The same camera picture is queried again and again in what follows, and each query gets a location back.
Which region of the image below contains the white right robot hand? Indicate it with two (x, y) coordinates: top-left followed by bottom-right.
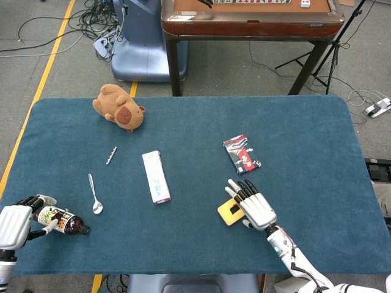
(224, 178), (278, 232)

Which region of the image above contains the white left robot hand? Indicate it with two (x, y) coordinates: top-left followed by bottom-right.
(0, 194), (61, 251)

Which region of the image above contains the yellow tape roll block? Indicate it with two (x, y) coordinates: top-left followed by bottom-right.
(217, 197), (247, 227)

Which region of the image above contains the dark drink bottle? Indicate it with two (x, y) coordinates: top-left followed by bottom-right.
(32, 204), (91, 236)

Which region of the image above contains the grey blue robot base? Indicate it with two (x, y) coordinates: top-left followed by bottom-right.
(126, 273), (260, 293)

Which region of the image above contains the black red card box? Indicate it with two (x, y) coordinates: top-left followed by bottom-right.
(222, 133), (262, 176)

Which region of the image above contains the blue felt table cover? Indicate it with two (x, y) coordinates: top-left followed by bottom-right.
(0, 96), (391, 277)

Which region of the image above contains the white carton box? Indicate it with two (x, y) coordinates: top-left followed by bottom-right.
(273, 276), (309, 293)

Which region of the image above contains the metal spoon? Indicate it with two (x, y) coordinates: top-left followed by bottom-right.
(87, 173), (104, 215)

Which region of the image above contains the white toothpaste box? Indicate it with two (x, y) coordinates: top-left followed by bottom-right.
(141, 150), (172, 205)

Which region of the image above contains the black equipment box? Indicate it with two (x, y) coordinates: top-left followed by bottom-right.
(364, 157), (391, 181)

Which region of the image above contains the brown capybara plush toy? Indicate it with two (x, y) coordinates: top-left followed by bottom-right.
(92, 84), (147, 134)

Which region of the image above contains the brown mahjong table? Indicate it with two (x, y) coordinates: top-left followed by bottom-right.
(160, 0), (346, 97)

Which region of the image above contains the blue background robot body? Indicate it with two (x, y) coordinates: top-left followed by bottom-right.
(110, 0), (189, 83)

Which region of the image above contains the white power strip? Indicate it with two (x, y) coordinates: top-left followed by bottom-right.
(93, 36), (115, 57)

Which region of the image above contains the black tripod stand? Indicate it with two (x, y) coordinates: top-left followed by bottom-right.
(274, 0), (367, 95)

